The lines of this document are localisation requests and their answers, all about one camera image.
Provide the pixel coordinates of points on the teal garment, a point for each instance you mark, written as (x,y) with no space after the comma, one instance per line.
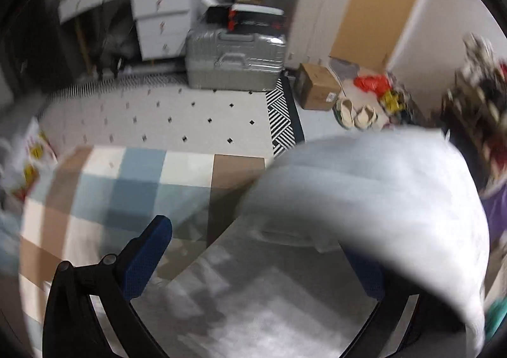
(494,318)

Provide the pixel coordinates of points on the light grey sweatshirt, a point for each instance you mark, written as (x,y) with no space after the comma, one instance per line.
(376,191)

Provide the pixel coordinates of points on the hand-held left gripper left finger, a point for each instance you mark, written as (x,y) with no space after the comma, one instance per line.
(146,259)

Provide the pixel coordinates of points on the red plastic bag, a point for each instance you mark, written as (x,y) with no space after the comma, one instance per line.
(372,84)

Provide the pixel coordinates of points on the black white striped mat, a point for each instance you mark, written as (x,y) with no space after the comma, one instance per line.
(283,120)

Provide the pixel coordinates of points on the white printed plastic bag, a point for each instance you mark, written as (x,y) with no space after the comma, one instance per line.
(31,160)

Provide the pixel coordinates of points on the white suitcase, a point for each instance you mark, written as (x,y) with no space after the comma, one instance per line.
(317,13)

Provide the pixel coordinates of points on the black shoebox with red stripe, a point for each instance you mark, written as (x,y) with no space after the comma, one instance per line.
(257,17)

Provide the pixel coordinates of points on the white rug with black diamonds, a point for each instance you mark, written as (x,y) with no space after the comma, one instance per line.
(178,104)

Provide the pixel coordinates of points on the checked bed sheet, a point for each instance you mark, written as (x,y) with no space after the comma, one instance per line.
(119,191)

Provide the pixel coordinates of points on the closed cardboard box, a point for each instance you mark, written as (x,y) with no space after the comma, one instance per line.
(317,84)

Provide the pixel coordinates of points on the silver suitcase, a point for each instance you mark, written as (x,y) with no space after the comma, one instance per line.
(233,61)

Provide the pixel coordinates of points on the purple cloth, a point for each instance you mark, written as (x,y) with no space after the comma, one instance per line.
(497,211)

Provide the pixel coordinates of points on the white desk with drawers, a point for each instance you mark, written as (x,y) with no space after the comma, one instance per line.
(158,5)

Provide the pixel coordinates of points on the yellow object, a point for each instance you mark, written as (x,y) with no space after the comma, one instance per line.
(390,101)

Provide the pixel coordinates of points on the wooden shoe rack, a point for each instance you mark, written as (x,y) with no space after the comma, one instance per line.
(475,112)

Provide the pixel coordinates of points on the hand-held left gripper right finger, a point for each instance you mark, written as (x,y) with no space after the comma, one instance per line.
(368,278)

